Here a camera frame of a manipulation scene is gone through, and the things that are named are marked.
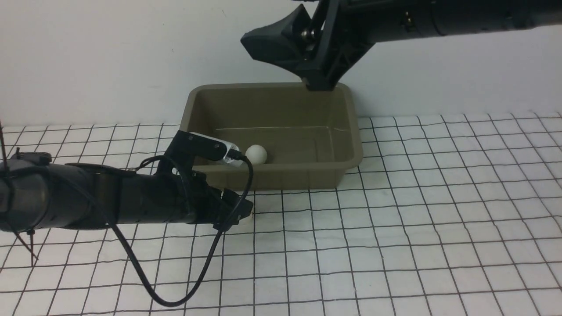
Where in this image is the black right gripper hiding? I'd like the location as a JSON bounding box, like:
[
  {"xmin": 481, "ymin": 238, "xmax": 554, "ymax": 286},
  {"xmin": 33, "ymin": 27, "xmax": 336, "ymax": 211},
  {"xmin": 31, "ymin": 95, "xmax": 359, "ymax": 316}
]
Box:
[{"xmin": 240, "ymin": 0, "xmax": 374, "ymax": 91}]

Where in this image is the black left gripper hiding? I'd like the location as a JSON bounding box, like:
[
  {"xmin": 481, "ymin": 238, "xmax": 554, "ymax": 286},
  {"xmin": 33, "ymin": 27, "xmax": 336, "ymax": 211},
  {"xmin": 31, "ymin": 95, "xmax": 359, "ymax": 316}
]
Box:
[{"xmin": 128, "ymin": 173, "xmax": 254, "ymax": 230}]

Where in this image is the white table-tennis ball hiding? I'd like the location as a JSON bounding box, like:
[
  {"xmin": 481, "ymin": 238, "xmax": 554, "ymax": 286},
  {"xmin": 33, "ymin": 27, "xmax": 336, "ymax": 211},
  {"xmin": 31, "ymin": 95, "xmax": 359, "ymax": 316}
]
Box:
[
  {"xmin": 239, "ymin": 207, "xmax": 255, "ymax": 224},
  {"xmin": 245, "ymin": 144, "xmax": 268, "ymax": 165}
]

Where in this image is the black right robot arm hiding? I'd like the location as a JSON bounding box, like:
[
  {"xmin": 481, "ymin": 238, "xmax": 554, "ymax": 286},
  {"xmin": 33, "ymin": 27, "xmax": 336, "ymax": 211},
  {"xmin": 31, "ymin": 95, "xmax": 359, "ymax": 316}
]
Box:
[{"xmin": 241, "ymin": 0, "xmax": 562, "ymax": 91}]

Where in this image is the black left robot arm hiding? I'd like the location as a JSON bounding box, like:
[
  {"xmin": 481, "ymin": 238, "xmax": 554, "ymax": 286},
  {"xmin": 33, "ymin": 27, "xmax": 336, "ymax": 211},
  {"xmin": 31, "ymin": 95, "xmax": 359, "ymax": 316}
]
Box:
[{"xmin": 1, "ymin": 152, "xmax": 254, "ymax": 233}]

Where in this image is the olive plastic bin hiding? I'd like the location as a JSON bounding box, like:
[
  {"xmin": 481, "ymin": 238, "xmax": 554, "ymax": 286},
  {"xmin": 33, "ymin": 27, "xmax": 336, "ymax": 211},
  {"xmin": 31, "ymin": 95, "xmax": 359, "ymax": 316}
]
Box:
[{"xmin": 180, "ymin": 83, "xmax": 363, "ymax": 190}]

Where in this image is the white grid-pattern tablecloth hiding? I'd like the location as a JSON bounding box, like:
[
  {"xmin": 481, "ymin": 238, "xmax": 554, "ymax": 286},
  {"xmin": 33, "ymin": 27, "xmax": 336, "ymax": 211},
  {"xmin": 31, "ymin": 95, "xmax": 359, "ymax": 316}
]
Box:
[{"xmin": 0, "ymin": 112, "xmax": 562, "ymax": 316}]

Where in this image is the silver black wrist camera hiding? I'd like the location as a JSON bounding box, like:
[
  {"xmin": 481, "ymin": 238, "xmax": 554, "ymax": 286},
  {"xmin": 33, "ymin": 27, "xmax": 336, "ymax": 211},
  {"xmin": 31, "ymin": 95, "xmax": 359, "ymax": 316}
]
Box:
[{"xmin": 164, "ymin": 130, "xmax": 244, "ymax": 169}]

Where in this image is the black camera cable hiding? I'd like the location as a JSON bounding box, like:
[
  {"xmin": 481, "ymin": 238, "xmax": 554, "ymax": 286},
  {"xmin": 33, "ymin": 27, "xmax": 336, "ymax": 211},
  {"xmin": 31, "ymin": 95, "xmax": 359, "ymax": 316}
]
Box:
[{"xmin": 110, "ymin": 151, "xmax": 254, "ymax": 307}]

